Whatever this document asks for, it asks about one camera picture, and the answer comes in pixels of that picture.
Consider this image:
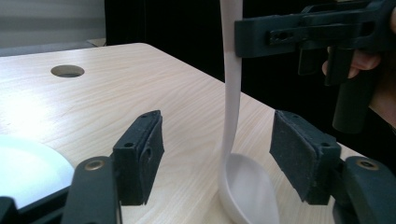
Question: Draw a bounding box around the beige ladle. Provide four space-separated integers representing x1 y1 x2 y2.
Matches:
218 0 279 224

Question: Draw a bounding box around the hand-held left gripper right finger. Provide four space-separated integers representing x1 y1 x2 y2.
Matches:
269 109 343 206

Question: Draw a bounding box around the round table cable hole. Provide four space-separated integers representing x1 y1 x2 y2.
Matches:
50 64 86 78

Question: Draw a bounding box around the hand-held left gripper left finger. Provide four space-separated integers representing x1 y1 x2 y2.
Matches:
111 109 165 207

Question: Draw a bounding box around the white utensil stand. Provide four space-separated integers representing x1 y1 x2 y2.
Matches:
0 133 76 209

